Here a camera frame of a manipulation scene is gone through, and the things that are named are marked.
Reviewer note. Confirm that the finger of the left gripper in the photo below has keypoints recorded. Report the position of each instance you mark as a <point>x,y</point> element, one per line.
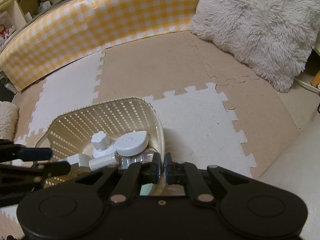
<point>33,154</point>
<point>53,169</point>

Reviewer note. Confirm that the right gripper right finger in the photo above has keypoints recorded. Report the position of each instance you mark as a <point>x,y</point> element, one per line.
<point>174,172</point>

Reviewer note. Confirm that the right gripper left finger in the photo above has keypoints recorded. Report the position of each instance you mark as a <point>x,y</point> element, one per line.
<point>151,171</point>

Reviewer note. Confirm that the clear plastic bottle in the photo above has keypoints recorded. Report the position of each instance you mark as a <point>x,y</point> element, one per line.
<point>144,157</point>

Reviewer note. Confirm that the mint green round object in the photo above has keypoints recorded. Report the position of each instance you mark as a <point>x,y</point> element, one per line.
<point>149,190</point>

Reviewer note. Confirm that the white teardrop tape measure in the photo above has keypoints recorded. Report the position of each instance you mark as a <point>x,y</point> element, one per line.
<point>132,143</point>

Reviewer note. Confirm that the cream plastic lattice basket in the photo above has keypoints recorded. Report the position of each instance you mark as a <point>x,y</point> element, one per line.
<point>71,132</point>

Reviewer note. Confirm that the white tube bottle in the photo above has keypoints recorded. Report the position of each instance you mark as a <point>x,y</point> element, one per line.
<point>105,160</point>

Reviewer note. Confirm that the white knob cap container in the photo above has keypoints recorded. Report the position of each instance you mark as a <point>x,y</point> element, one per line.
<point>102,145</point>

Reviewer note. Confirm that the cream fluffy blanket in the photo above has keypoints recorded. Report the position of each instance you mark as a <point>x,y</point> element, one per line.
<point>8,120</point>

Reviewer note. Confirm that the framed baby photo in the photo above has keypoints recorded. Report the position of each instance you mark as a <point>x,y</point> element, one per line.
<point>7,27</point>

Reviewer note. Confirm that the wooden shelf unit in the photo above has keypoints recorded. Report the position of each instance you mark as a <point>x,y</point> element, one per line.
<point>23,12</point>

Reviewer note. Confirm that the yellow white checkered bumper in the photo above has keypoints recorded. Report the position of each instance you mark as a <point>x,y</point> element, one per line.
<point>82,27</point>

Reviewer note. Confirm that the wooden furniture leg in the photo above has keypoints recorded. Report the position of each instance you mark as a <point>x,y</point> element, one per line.
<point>316,80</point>

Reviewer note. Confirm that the white fluffy cushion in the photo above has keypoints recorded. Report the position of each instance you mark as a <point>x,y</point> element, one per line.
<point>273,37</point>

